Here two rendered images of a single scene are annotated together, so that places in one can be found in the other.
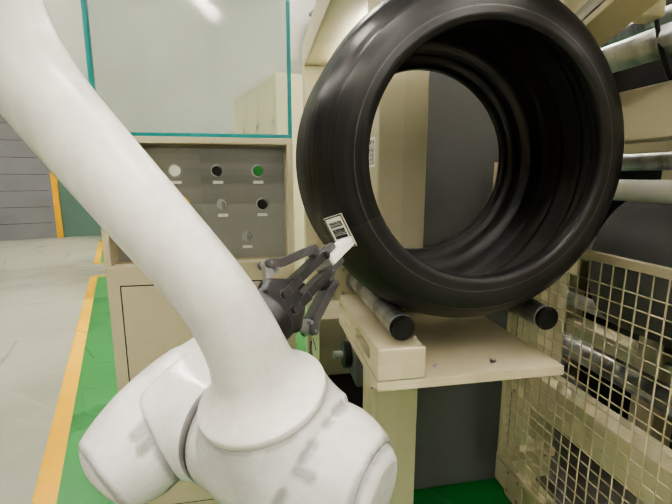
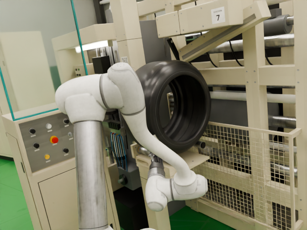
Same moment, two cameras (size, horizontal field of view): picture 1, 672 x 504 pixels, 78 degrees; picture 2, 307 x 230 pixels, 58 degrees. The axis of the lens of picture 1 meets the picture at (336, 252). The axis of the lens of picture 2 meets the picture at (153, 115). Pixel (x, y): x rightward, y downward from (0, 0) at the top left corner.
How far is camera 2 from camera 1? 1.05 m
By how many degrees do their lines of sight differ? 27
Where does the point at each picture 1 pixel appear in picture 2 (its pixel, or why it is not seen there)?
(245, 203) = not seen: hidden behind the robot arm
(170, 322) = (61, 190)
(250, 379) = (188, 174)
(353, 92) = (153, 102)
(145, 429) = (162, 193)
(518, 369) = (199, 161)
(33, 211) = not seen: outside the picture
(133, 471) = (164, 201)
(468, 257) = (172, 131)
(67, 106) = (157, 142)
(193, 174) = (56, 125)
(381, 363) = (170, 171)
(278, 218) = not seen: hidden behind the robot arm
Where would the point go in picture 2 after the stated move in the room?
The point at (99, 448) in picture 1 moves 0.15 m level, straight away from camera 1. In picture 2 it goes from (157, 199) to (129, 195)
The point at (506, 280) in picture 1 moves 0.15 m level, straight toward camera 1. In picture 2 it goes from (193, 138) to (199, 146)
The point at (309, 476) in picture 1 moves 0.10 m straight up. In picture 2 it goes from (199, 184) to (197, 164)
